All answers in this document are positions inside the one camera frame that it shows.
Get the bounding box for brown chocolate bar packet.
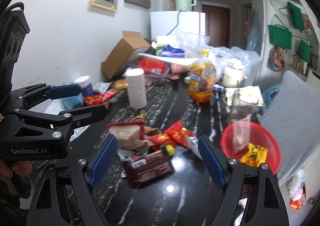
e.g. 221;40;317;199
121;148;175;189

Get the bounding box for red snack packet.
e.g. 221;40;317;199
165;120;194;149

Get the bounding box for left hand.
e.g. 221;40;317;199
0;160;33;178

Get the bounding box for red packet by can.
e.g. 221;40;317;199
84;89;120;106

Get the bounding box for blue tin can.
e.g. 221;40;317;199
73;76;95;97

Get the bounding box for yellow snack packet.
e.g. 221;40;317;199
240;143;268;167

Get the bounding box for yellow mesh snack bag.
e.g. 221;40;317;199
114;78;127;90

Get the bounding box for bread sandwich packet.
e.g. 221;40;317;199
107;121;146;151

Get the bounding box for red plastic basket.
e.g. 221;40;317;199
220;122;281;174

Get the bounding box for white paper towel roll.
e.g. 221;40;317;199
125;68;147;109

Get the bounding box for clear plastic bag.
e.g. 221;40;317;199
231;114;252;153

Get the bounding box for red bag in container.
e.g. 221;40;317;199
138;58;166;75

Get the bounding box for brown cardboard box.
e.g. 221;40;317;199
101;31;150;80

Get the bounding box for glass jar with spoon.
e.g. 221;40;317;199
228;88;259;123

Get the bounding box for blue white tissue pack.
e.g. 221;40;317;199
161;45;185;58

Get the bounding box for white mini fridge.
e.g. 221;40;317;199
150;11;206;38

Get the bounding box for iced tea bottle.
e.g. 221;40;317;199
189;48;217;103

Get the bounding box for white ceramic pot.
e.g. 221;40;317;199
222;57;244;88

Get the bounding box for colourful hanging bag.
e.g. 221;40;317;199
267;46;287;72

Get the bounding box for green bag lower right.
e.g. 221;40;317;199
297;40;311;64

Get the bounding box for green bag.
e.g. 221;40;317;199
268;14;292;50
297;40;311;64
287;2;305;31

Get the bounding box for brown door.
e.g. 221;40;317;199
202;5;231;47

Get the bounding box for green bag left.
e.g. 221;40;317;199
268;14;292;50

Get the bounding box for green bag upper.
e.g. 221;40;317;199
287;2;305;31

